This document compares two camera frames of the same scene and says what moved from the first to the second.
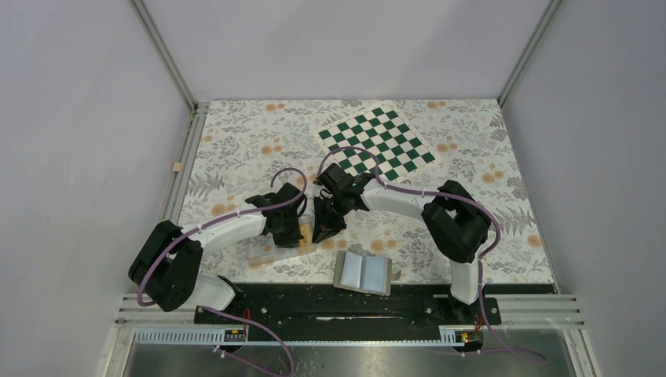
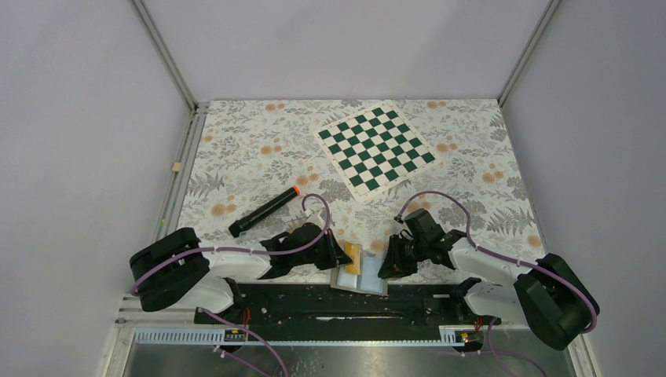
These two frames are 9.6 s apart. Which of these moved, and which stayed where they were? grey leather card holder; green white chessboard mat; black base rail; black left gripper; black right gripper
Moved: black left gripper; black right gripper
Stayed: black base rail; green white chessboard mat; grey leather card holder
